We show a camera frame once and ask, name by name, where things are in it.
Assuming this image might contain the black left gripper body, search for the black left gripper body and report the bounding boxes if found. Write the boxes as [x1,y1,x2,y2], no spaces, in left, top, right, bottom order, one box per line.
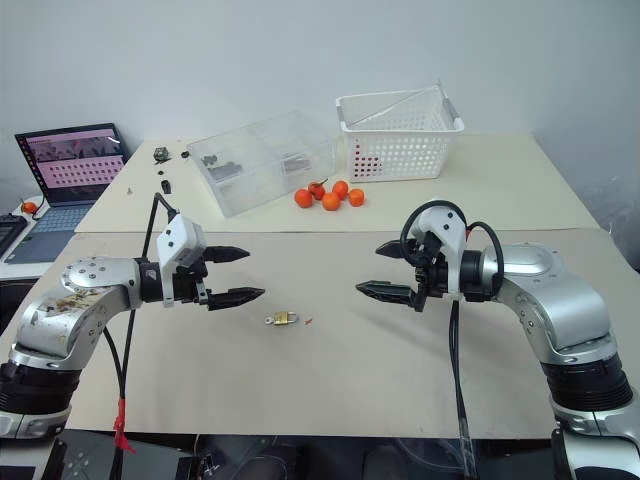
[172,247,214,307]

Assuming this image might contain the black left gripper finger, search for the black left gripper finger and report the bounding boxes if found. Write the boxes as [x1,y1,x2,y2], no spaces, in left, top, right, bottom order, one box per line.
[207,287,267,312]
[206,245,251,265]

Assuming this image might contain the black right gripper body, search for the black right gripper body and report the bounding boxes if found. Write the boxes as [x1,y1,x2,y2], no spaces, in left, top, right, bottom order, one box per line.
[405,234,452,314]

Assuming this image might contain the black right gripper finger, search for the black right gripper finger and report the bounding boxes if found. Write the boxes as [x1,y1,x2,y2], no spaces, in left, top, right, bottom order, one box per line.
[355,280,417,307]
[375,239,413,261]

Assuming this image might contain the black parts in clear box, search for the black parts in clear box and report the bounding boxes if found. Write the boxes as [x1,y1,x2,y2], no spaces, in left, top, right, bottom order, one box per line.
[200,154,245,180]

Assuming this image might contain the clear plastic storage box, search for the clear plastic storage box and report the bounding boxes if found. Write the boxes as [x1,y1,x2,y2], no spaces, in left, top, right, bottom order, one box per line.
[186,110,338,219]

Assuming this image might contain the white perforated plastic basket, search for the white perforated plastic basket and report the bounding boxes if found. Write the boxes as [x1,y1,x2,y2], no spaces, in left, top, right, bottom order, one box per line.
[334,79,466,185]

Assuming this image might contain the grey laptop with pink screen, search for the grey laptop with pink screen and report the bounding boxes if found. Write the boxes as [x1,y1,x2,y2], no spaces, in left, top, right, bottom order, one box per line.
[1,122,133,266]

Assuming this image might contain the black keyboard device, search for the black keyboard device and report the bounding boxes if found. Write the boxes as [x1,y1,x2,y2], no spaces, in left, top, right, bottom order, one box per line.
[0,213,28,257]

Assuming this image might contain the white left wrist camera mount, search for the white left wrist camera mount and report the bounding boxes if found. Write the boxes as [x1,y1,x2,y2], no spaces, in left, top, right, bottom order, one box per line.
[156,215,208,308]

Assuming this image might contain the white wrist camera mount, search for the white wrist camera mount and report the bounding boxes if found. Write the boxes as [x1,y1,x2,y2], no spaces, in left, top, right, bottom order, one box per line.
[409,205,469,302]
[156,215,208,308]

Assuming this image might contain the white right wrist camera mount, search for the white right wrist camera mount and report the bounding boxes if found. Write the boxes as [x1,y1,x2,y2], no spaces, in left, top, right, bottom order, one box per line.
[409,205,469,302]

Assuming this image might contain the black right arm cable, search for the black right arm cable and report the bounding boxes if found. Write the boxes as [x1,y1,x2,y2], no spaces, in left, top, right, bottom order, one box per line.
[401,199,505,480]

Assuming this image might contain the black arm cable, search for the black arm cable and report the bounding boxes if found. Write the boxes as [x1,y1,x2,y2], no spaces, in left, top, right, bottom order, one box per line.
[99,193,181,480]
[401,199,505,480]

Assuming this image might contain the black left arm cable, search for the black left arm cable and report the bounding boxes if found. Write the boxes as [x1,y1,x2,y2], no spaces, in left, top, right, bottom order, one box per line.
[99,193,181,480]

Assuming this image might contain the red tape on cable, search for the red tape on cable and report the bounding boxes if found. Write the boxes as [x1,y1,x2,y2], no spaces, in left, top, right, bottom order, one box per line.
[113,398,137,455]

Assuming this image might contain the black base plate under table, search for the black base plate under table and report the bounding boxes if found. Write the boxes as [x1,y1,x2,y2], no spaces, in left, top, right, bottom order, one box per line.
[42,430,197,480]

